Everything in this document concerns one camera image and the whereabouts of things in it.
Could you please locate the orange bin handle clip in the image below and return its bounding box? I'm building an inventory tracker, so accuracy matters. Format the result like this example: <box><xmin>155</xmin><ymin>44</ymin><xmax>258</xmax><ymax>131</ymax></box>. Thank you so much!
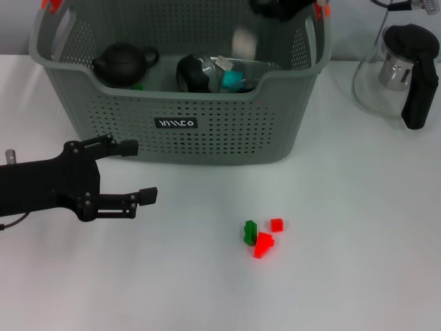
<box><xmin>41</xmin><ymin>0</ymin><xmax>63</xmax><ymax>14</ymax></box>
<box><xmin>312</xmin><ymin>0</ymin><xmax>332</xmax><ymax>21</ymax></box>

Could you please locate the teal toy brick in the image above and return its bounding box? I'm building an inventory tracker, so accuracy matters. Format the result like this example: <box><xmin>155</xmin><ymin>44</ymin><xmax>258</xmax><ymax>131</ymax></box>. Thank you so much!
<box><xmin>222</xmin><ymin>70</ymin><xmax>244</xmax><ymax>93</ymax></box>

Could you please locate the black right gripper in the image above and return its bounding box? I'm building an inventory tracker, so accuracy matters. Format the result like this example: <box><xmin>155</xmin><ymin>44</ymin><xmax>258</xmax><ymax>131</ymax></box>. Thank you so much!
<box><xmin>248</xmin><ymin>0</ymin><xmax>314</xmax><ymax>23</ymax></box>

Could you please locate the gripper cable with plug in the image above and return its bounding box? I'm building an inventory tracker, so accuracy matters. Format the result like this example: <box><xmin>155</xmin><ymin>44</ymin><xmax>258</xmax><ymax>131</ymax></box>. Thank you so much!
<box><xmin>0</xmin><ymin>212</ymin><xmax>30</xmax><ymax>231</ymax></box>
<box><xmin>370</xmin><ymin>0</ymin><xmax>441</xmax><ymax>15</ymax></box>

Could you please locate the long orange-red toy brick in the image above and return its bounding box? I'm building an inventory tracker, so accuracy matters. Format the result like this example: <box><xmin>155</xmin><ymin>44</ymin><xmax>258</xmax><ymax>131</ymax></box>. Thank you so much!
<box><xmin>254</xmin><ymin>231</ymin><xmax>276</xmax><ymax>259</ymax></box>

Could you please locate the right gripper cable with plug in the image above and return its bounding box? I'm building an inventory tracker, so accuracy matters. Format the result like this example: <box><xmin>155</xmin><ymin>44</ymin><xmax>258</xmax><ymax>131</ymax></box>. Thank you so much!
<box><xmin>370</xmin><ymin>0</ymin><xmax>441</xmax><ymax>15</ymax></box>

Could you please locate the left gripper cable with plug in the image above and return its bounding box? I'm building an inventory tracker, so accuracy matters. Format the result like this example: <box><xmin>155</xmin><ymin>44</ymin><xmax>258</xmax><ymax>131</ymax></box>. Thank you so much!
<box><xmin>0</xmin><ymin>212</ymin><xmax>30</xmax><ymax>231</ymax></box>

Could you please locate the white toy brick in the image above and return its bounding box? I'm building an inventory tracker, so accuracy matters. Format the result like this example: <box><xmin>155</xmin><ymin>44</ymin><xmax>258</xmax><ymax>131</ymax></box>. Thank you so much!
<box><xmin>232</xmin><ymin>26</ymin><xmax>258</xmax><ymax>60</ymax></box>
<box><xmin>216</xmin><ymin>55</ymin><xmax>236</xmax><ymax>73</ymax></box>

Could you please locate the glass pitcher black handle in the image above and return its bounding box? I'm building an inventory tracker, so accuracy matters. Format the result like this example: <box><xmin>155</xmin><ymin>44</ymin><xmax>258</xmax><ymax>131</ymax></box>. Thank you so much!
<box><xmin>351</xmin><ymin>23</ymin><xmax>440</xmax><ymax>130</ymax></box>

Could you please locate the black clay teapot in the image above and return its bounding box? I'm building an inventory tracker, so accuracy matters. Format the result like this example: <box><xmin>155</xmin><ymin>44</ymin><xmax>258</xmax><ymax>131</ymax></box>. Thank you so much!
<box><xmin>91</xmin><ymin>41</ymin><xmax>161</xmax><ymax>88</ymax></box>

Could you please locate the grey perforated storage bin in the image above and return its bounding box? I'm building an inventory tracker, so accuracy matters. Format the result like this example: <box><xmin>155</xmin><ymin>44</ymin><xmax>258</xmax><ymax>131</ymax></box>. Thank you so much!
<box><xmin>29</xmin><ymin>0</ymin><xmax>332</xmax><ymax>166</ymax></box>

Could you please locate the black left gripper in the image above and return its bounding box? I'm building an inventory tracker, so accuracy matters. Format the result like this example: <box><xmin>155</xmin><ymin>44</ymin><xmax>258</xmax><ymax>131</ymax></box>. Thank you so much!
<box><xmin>0</xmin><ymin>133</ymin><xmax>158</xmax><ymax>223</ymax></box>

